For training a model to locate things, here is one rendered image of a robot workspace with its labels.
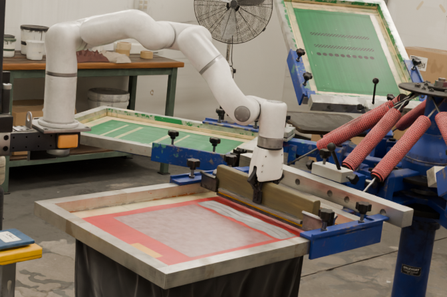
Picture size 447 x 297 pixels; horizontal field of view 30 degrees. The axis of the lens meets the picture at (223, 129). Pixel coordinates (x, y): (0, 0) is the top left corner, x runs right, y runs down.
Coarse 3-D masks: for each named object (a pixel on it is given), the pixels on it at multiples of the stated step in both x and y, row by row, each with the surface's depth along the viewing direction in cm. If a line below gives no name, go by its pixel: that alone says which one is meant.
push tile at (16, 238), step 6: (12, 228) 211; (0, 234) 206; (6, 234) 206; (12, 234) 207; (18, 234) 207; (24, 234) 208; (0, 240) 202; (6, 240) 202; (12, 240) 203; (18, 240) 203; (24, 240) 204; (30, 240) 204; (0, 246) 199; (6, 246) 200; (12, 246) 201
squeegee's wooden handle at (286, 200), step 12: (228, 168) 257; (228, 180) 256; (240, 180) 252; (240, 192) 253; (252, 192) 249; (264, 192) 245; (276, 192) 242; (288, 192) 238; (264, 204) 246; (276, 204) 242; (288, 204) 238; (300, 204) 235; (312, 204) 232; (300, 216) 235
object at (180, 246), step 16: (224, 224) 236; (240, 224) 238; (272, 224) 241; (288, 224) 242; (128, 240) 216; (144, 240) 217; (160, 240) 218; (176, 240) 219; (192, 240) 220; (208, 240) 222; (224, 240) 223; (240, 240) 224; (256, 240) 226; (272, 240) 227; (160, 256) 207; (176, 256) 208; (192, 256) 209; (208, 256) 210
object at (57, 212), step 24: (120, 192) 244; (144, 192) 249; (168, 192) 256; (192, 192) 263; (48, 216) 223; (72, 216) 219; (96, 240) 207; (120, 240) 205; (288, 240) 218; (144, 264) 193; (192, 264) 194; (216, 264) 197; (240, 264) 203; (264, 264) 209
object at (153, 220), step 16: (144, 208) 243; (160, 208) 245; (176, 208) 246; (192, 208) 248; (208, 208) 250; (240, 208) 253; (96, 224) 225; (112, 224) 227; (128, 224) 228; (144, 224) 229; (160, 224) 231; (176, 224) 232; (192, 224) 233; (208, 224) 235
